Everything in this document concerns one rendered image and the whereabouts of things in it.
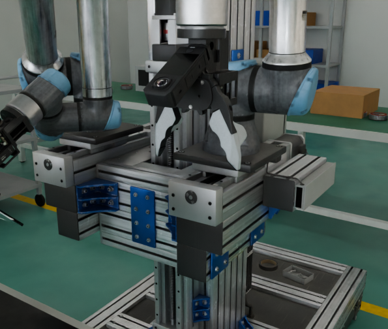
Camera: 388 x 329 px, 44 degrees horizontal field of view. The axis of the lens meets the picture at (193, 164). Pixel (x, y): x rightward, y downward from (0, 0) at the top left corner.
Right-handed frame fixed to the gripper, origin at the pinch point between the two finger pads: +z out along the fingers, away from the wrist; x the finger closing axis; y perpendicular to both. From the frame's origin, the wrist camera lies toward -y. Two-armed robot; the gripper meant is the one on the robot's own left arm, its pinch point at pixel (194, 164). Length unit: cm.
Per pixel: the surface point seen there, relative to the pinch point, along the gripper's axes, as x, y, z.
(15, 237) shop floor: 214, 119, 115
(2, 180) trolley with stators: 273, 155, 97
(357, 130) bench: 28, 221, 41
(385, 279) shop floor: -1, 195, 115
